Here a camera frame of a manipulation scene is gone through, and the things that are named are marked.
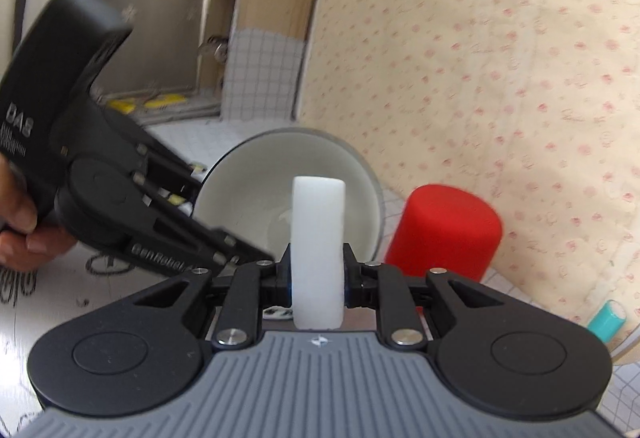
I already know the teal capped small bottle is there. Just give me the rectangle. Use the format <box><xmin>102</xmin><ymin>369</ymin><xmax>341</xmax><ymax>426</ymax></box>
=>
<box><xmin>587</xmin><ymin>299</ymin><xmax>627</xmax><ymax>344</ymax></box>

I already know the white sponge block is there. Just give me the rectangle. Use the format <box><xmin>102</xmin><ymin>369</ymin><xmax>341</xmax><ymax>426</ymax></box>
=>
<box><xmin>290</xmin><ymin>176</ymin><xmax>346</xmax><ymax>331</ymax></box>

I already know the person's left hand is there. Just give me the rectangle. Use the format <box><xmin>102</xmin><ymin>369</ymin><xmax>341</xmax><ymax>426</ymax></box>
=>
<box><xmin>1</xmin><ymin>156</ymin><xmax>77</xmax><ymax>272</ymax></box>

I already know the red cylindrical speaker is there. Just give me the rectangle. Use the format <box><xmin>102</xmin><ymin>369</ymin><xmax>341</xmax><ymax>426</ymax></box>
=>
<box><xmin>384</xmin><ymin>184</ymin><xmax>503</xmax><ymax>282</ymax></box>

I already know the yellow white ceramic bowl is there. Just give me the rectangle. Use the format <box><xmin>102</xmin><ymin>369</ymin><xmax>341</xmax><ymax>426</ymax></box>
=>
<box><xmin>193</xmin><ymin>127</ymin><xmax>385</xmax><ymax>262</ymax></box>

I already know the metal folding rack yellow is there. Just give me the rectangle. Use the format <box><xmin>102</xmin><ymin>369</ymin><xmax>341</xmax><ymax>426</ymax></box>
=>
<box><xmin>94</xmin><ymin>88</ymin><xmax>221</xmax><ymax>125</ymax></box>

